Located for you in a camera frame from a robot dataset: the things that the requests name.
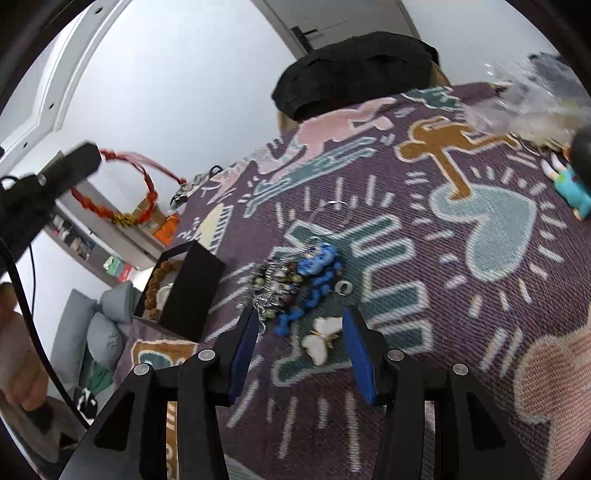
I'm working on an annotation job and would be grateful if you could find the shelf with small goods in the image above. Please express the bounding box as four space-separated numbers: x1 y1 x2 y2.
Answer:
50 211 139 283

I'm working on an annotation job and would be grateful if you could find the black jewelry box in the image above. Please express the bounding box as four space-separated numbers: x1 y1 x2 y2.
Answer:
134 241 226 343

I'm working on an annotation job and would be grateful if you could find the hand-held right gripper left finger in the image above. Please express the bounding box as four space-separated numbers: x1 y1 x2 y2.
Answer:
60 307 262 480

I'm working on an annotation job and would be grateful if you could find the white door frame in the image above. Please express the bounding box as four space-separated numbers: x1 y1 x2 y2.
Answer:
0 0 136 160

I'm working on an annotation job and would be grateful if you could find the black cable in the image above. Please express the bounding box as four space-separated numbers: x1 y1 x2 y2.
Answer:
0 237 90 428

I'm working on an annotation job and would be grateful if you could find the red braided bracelet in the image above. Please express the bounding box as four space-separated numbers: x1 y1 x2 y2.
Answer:
71 148 188 228

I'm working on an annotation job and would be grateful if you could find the person's left hand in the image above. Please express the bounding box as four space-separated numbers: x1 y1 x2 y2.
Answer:
0 282 49 412

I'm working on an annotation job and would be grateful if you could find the small doll figure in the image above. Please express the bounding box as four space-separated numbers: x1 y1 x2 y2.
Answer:
540 133 591 223

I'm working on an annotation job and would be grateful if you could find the black shoe rack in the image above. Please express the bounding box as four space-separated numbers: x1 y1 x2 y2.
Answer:
172 165 223 209

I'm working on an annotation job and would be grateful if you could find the grey sofa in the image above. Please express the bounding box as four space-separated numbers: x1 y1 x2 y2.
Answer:
48 281 141 403

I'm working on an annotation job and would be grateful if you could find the green cloth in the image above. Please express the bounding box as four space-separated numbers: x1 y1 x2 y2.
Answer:
87 361 115 394

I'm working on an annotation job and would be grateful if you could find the clear plastic bag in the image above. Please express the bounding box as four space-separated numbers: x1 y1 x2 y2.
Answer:
465 52 591 145

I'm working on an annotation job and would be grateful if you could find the white butterfly hair clip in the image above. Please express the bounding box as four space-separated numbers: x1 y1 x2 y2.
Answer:
300 316 345 367

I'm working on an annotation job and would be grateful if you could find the blue bead bracelet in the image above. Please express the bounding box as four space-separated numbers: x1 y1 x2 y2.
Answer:
274 244 345 337

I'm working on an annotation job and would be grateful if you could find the brown bead bracelet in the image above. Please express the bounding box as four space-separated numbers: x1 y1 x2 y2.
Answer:
144 260 184 319

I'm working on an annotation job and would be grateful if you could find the thin silver bangle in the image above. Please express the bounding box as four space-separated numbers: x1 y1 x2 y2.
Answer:
306 200 354 260

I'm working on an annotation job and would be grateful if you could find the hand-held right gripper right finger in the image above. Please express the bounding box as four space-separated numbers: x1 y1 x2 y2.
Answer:
342 305 541 480

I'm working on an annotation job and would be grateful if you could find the dark bead bracelet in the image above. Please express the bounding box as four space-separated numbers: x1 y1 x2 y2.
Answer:
250 257 306 325

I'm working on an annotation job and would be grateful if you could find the orange bag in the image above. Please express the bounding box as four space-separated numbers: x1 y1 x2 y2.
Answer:
154 213 182 246

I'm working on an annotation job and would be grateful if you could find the grey door frame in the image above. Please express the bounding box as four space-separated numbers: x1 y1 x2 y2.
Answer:
69 180 164 271

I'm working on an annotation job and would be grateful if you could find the printed purple blanket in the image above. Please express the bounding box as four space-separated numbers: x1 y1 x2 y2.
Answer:
111 82 591 480

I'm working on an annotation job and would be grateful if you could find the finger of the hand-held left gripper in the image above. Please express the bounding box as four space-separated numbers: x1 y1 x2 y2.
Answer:
37 142 103 197

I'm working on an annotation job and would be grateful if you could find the grey door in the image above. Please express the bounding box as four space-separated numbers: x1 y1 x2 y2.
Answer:
252 0 422 61

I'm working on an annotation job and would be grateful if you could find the black cloth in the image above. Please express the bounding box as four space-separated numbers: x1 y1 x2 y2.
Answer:
271 31 440 122

